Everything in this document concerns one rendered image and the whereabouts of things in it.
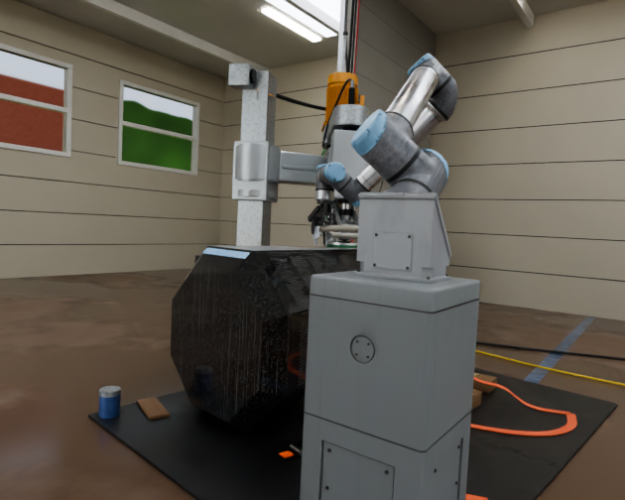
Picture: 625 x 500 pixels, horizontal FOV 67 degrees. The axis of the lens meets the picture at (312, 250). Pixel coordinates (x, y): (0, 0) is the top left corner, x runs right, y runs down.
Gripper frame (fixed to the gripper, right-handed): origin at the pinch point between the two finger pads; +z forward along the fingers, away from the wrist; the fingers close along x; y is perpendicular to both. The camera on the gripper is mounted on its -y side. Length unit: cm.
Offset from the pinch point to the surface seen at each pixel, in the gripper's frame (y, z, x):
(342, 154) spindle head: -47, -57, 44
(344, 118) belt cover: -44, -79, 42
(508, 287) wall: -229, 34, 472
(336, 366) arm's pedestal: 77, 39, -42
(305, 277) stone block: -3.3, 16.5, -5.4
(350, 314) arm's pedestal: 81, 23, -42
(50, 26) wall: -632, -323, -92
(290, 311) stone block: 14.4, 30.1, -22.8
